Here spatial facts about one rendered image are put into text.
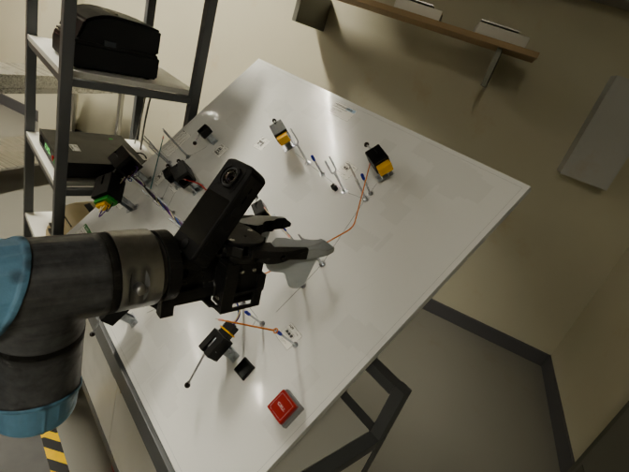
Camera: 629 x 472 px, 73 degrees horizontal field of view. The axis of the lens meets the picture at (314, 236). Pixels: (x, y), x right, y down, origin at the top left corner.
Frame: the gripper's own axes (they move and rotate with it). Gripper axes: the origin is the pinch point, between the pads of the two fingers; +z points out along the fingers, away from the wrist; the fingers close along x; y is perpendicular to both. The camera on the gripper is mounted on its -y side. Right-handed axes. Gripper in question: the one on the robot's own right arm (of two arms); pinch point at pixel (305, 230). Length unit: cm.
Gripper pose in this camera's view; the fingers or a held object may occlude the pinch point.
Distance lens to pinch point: 54.8
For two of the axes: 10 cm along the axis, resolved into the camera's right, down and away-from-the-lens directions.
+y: -2.1, 9.2, 3.3
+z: 7.1, -0.8, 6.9
